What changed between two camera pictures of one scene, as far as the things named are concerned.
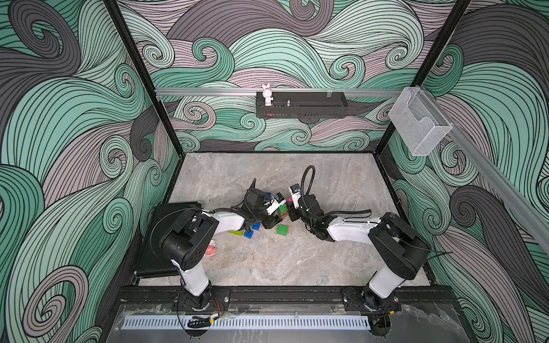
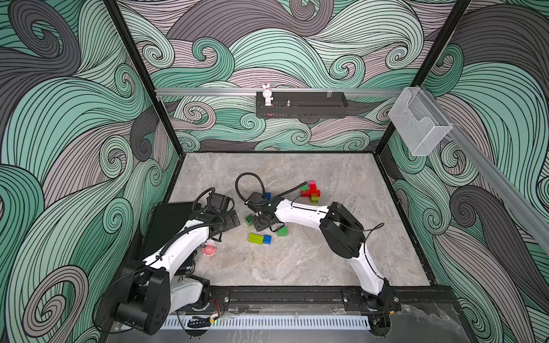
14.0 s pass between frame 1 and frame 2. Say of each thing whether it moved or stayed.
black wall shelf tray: stayed
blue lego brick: moved
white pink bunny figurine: stayed
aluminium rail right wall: stayed
